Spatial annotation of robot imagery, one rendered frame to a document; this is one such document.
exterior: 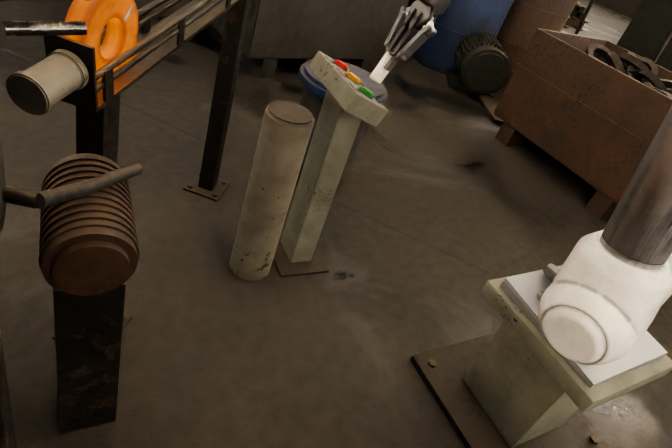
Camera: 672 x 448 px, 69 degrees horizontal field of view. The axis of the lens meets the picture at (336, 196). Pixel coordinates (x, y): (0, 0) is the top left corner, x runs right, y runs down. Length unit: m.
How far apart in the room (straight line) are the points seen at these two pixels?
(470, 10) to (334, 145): 2.50
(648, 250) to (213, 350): 0.94
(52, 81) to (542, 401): 1.13
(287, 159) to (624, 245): 0.71
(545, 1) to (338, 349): 3.15
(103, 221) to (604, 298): 0.77
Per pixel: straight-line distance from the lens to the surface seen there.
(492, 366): 1.35
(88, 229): 0.75
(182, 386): 1.22
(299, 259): 1.51
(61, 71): 0.78
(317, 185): 1.33
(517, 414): 1.34
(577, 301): 0.89
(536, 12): 3.99
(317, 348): 1.34
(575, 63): 2.75
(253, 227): 1.31
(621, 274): 0.90
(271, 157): 1.18
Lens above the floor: 1.03
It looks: 33 degrees down
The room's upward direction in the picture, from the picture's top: 20 degrees clockwise
